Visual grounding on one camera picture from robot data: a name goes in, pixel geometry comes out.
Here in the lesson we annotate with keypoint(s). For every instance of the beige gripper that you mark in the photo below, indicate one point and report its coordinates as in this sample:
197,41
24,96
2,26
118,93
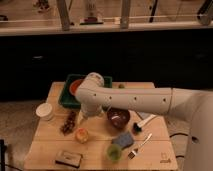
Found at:
81,118

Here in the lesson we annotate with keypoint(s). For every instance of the yellow red apple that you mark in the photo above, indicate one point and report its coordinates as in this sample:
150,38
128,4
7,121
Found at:
81,135

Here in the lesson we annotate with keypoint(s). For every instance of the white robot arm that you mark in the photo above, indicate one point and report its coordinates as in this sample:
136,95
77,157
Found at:
192,106

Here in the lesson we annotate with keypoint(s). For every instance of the white paper cup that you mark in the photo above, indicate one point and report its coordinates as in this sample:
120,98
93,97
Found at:
45,111

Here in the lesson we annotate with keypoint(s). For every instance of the green plastic cup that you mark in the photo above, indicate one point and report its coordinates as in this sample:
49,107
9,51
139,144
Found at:
114,152

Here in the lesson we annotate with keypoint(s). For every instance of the bunch of dark grapes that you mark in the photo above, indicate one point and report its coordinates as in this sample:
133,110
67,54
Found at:
69,124

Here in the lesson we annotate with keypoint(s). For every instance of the green plastic tray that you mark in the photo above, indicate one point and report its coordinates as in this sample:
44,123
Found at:
66,99

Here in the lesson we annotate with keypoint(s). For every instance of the orange bowl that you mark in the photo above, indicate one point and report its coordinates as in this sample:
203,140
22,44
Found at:
74,85

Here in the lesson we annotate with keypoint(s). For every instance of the dark maroon bowl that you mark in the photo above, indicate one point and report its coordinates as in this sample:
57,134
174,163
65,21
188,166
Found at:
118,118

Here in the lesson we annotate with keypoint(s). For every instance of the wooden table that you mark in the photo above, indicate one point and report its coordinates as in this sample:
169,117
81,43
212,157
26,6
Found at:
156,155

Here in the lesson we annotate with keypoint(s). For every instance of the dark wooden eraser block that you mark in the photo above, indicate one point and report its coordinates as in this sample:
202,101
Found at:
68,158

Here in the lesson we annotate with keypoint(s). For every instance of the green pepper toy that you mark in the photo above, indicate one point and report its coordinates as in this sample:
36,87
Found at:
121,86

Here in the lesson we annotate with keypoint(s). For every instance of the grey cloth under brush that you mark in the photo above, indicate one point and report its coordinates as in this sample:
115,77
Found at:
143,115

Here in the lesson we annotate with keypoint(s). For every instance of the silver fork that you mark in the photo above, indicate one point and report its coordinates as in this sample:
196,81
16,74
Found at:
135,151

